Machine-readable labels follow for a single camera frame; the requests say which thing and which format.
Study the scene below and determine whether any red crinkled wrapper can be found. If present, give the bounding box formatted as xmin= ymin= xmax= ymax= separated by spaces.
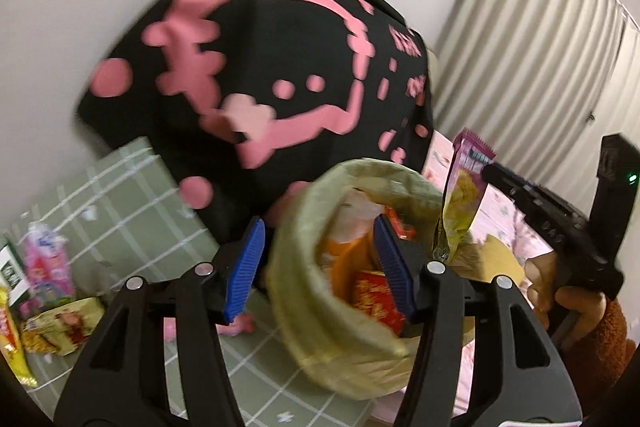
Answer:
xmin=384 ymin=206 xmax=416 ymax=242

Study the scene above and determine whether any red gold can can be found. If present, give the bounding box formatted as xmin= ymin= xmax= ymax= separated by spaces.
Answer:
xmin=352 ymin=270 xmax=406 ymax=337

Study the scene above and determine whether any orange snack bag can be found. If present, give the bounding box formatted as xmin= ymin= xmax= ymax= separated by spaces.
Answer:
xmin=319 ymin=188 xmax=384 ymax=301

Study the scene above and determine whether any purple yellow chip bag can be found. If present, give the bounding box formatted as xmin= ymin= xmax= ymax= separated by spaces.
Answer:
xmin=432 ymin=129 xmax=496 ymax=263

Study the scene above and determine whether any yellow-green trash bag bin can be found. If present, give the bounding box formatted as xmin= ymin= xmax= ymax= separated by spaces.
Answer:
xmin=266 ymin=158 xmax=442 ymax=400

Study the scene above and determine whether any yellow cartoon snack wrapper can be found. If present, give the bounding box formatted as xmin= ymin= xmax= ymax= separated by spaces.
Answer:
xmin=21 ymin=297 xmax=104 ymax=357

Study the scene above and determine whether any pink tissue pack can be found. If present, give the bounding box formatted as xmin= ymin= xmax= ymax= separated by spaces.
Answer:
xmin=24 ymin=221 xmax=76 ymax=311

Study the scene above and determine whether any green white milk carton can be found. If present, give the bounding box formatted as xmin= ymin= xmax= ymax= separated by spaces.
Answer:
xmin=0 ymin=236 xmax=30 ymax=307

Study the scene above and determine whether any yellow red snack packet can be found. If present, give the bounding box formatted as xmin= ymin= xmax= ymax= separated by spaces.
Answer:
xmin=0 ymin=287 xmax=38 ymax=388

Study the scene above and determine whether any person's right hand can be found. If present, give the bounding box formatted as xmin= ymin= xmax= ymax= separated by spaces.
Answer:
xmin=524 ymin=251 xmax=608 ymax=350

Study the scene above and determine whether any pink caterpillar toy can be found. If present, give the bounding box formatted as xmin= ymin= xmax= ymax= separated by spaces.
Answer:
xmin=163 ymin=313 xmax=255 ymax=343

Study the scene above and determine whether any yellow small pillow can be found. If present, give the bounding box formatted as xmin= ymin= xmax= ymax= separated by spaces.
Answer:
xmin=475 ymin=234 xmax=525 ymax=286

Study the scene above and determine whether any pink floral bedding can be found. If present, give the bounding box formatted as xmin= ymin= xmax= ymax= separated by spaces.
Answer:
xmin=372 ymin=128 xmax=557 ymax=423

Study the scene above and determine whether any brown fuzzy sleeve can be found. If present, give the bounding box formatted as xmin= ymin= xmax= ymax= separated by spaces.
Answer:
xmin=561 ymin=300 xmax=637 ymax=416

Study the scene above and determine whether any green checked tablecloth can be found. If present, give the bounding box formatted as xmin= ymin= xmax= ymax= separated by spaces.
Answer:
xmin=1 ymin=139 xmax=372 ymax=426

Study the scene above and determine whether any beige striped curtain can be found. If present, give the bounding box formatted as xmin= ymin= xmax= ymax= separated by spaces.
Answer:
xmin=433 ymin=0 xmax=639 ymax=210

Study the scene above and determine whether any black pink cartoon cloth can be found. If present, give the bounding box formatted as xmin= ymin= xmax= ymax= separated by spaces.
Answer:
xmin=77 ymin=0 xmax=433 ymax=243

